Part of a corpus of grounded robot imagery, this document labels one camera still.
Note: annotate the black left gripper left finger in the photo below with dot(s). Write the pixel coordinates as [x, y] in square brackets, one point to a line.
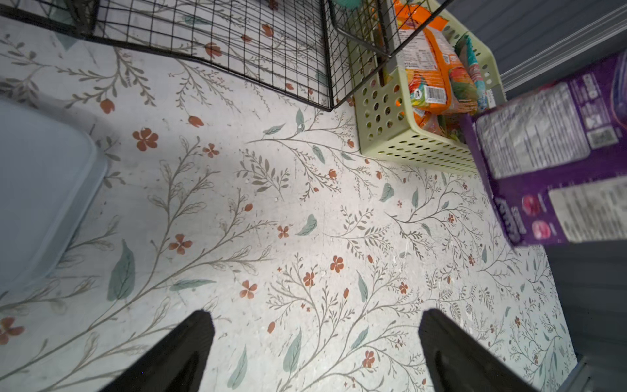
[176, 363]

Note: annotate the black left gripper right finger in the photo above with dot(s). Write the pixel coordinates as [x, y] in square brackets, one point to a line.
[456, 362]

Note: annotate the purple candy bag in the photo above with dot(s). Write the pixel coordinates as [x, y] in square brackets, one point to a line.
[553, 161]

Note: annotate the orange Fox's fruits candy bag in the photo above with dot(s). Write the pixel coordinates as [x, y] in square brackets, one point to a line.
[438, 82]

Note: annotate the teal Fox's candy bag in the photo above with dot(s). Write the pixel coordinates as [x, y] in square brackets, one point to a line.
[465, 50]

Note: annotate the light blue plastic case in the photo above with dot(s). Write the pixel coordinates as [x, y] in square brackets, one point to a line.
[50, 173]

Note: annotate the black wire desk organizer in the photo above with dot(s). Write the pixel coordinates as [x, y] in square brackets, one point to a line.
[319, 52]

